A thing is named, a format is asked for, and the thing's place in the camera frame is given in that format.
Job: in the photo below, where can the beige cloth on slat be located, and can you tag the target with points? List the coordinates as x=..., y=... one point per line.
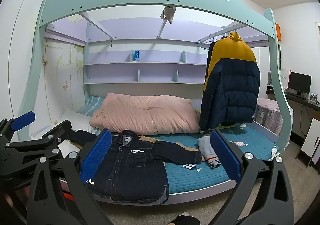
x=168, y=13

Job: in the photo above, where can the small blue box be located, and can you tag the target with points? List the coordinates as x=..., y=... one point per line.
x=136, y=56

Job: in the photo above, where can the yellow and navy puffer jacket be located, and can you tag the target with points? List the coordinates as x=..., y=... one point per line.
x=232, y=84

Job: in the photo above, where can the small photo frame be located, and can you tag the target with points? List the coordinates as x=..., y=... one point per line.
x=313, y=95

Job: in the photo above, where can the pink patterned cover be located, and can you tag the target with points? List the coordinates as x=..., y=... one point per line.
x=268, y=115

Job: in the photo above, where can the tan garment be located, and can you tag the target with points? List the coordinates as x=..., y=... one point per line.
x=183, y=147

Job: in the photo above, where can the grey folded garment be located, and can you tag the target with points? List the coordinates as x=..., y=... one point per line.
x=203, y=147

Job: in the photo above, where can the white pillow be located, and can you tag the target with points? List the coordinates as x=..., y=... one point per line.
x=72, y=117

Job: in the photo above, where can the white paper bag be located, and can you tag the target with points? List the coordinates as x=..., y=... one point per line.
x=285, y=78

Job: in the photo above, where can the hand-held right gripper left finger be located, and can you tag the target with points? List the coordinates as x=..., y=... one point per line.
x=96, y=158

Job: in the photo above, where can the dark wooden desk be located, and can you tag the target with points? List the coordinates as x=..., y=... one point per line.
x=307, y=104

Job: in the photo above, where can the orange panel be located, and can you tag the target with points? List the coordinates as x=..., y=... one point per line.
x=278, y=32

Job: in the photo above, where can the metal clothes hanger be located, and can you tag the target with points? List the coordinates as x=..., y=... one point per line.
x=202, y=45

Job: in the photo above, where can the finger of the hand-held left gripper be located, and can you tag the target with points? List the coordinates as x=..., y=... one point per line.
x=23, y=120
x=56, y=130

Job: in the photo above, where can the lilac wall shelf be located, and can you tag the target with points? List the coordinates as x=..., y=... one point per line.
x=150, y=58

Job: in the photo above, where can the pink quilt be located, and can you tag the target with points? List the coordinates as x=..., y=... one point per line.
x=145, y=112

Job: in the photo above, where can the black computer monitor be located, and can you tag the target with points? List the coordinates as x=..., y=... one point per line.
x=299, y=83

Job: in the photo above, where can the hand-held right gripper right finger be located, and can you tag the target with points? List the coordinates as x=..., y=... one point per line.
x=225, y=157

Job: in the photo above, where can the blue striped pillow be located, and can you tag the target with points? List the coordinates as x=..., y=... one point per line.
x=91, y=105

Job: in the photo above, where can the dark denim jacket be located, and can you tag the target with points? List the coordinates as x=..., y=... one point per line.
x=132, y=172

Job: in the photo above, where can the person's black shoe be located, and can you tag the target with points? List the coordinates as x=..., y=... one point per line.
x=183, y=219

